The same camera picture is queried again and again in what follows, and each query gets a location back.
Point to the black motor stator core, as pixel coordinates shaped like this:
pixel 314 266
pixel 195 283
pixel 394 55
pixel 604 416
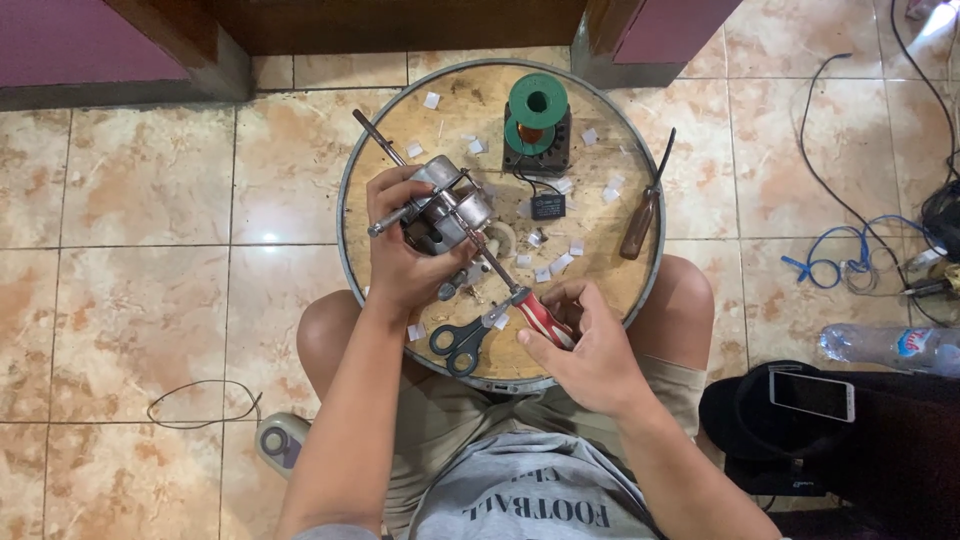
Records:
pixel 559 154

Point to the silver metal fan motor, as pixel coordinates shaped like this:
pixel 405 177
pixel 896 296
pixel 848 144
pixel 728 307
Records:
pixel 450 210

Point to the person's right leg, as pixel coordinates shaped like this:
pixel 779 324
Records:
pixel 675 315

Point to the beige shorts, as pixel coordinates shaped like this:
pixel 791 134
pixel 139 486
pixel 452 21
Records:
pixel 442 427

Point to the clear plastic water bottle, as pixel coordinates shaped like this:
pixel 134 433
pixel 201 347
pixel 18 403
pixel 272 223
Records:
pixel 885 346

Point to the scattered white paper pieces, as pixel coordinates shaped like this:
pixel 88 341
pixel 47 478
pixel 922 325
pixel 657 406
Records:
pixel 561 262

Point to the person's left hand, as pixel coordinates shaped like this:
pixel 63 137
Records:
pixel 394 262

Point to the person's left leg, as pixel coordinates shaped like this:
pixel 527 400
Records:
pixel 326 337

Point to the soldering iron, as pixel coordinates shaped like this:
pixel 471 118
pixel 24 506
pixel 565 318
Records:
pixel 930 286

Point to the grey printed t-shirt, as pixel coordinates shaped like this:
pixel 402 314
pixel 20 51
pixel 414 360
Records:
pixel 525 495

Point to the maroon wooden cabinet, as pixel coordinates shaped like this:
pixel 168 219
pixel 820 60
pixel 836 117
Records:
pixel 90 45

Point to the black bag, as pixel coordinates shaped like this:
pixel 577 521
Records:
pixel 900 457

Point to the person's right hand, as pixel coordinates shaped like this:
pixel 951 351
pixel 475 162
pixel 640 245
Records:
pixel 592 360

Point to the long dark metal rod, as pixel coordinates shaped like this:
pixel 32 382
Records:
pixel 377 135

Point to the black cap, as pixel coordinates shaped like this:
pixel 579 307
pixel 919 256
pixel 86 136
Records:
pixel 739 427

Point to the grey plastic switch box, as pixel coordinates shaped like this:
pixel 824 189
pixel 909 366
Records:
pixel 279 442

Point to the person's leg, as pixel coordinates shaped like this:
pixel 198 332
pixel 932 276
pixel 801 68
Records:
pixel 675 315
pixel 326 337

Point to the cream plastic knob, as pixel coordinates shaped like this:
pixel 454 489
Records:
pixel 501 238

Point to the round wooden tray metal rim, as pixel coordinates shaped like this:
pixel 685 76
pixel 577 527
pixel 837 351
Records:
pixel 465 112

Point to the black capacitor box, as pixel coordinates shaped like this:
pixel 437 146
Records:
pixel 548 207

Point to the white smartphone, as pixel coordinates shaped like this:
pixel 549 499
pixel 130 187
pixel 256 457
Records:
pixel 811 395

